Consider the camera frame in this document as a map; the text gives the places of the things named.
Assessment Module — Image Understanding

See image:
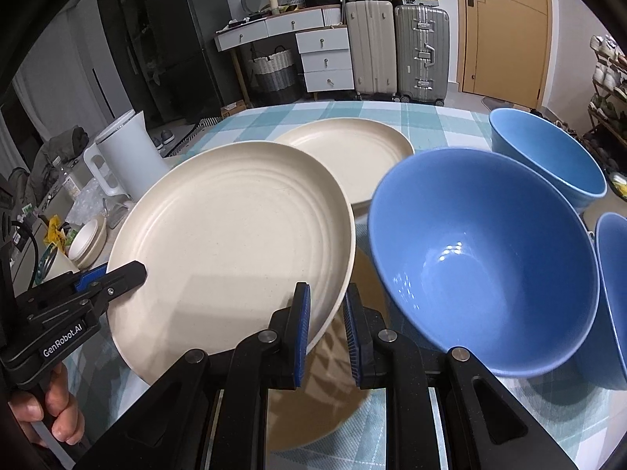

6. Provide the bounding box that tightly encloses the white electric kettle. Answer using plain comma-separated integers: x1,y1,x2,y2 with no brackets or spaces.
83,110,170,201

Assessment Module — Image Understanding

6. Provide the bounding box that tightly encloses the black refrigerator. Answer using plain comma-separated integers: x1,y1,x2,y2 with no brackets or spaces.
146,0,237,125

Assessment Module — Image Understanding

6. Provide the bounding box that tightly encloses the small cream bowl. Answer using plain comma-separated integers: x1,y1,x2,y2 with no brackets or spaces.
67,215,107,268

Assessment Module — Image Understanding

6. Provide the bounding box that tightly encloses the yellow wooden door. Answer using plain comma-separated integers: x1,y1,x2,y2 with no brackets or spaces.
453,0,553,111

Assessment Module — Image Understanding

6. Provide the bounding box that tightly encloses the teal checked tablecloth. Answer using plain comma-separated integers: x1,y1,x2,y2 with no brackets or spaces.
61,100,627,470

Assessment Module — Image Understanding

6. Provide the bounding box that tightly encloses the person's left hand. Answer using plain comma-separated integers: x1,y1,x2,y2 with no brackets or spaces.
7,365,86,447

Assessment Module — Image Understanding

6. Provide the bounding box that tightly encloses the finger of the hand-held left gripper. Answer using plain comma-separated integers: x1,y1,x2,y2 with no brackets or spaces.
91,261,148,319
72,263,109,293

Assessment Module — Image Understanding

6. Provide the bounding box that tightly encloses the blue bowl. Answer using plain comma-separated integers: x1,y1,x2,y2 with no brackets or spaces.
367,149,601,380
489,107,608,213
573,211,627,392

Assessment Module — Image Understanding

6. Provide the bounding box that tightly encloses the shoe rack with shoes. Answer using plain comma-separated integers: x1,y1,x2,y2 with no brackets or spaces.
583,33,627,179

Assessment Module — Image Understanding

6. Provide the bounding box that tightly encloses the woven laundry basket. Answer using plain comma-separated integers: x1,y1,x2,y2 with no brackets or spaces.
251,45,299,93

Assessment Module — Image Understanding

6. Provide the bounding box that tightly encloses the beige suitcase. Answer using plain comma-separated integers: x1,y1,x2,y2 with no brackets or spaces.
344,0,399,99

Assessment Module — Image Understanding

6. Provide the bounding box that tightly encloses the small cardboard box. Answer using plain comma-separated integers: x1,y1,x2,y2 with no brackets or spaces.
219,100,248,121

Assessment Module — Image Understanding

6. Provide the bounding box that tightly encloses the white drawer dresser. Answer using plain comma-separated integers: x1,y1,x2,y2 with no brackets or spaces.
214,4,356,98

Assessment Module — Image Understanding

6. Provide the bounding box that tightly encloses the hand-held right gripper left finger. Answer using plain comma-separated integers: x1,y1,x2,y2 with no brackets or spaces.
73,281,312,470

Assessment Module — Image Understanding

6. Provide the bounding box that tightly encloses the pair of grey shoes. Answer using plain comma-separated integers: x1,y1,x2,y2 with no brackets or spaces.
148,128,176,151

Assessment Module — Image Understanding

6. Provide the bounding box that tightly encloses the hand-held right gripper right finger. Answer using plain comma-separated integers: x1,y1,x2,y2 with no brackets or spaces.
343,286,579,470

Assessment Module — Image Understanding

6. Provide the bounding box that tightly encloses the silver suitcase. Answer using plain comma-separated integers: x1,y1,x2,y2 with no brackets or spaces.
394,4,450,107

